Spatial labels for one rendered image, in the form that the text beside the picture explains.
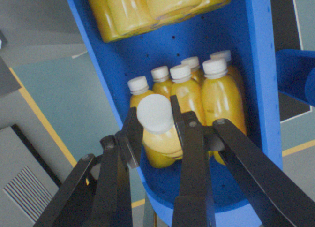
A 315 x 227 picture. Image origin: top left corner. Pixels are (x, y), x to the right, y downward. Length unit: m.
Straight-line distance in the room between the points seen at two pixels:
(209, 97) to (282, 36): 1.23
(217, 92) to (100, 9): 0.24
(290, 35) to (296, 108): 0.54
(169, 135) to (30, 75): 1.60
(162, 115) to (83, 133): 1.57
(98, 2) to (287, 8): 1.32
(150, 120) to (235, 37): 0.29
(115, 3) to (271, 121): 0.27
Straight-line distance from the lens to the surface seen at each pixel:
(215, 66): 0.32
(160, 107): 0.19
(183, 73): 0.35
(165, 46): 0.47
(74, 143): 1.83
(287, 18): 1.53
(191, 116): 0.16
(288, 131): 1.98
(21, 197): 1.80
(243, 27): 0.40
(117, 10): 0.29
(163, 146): 0.23
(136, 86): 0.36
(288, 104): 1.67
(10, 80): 0.53
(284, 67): 1.55
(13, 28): 0.65
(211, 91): 0.32
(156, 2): 0.25
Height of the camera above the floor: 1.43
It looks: 70 degrees down
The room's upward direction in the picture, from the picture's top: 180 degrees clockwise
